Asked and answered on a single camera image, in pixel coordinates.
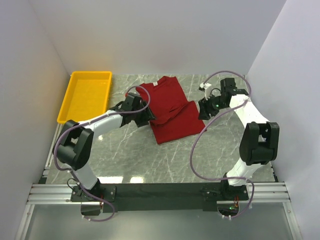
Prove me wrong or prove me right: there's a yellow plastic tray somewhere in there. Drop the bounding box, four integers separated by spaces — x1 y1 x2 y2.
57 71 112 124

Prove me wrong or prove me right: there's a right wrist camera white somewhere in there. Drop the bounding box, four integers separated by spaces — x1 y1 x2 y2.
199 82 213 100

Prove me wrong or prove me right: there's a red t shirt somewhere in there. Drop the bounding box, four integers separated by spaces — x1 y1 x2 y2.
136 76 205 145

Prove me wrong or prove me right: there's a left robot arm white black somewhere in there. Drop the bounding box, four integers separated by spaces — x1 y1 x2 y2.
52 92 156 199

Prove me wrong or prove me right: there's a black base beam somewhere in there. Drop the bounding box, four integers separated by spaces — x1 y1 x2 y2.
70 180 249 213

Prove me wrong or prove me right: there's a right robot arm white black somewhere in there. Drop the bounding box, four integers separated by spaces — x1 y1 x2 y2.
198 77 280 200

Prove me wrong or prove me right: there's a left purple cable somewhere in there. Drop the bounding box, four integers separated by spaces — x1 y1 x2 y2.
52 85 151 223

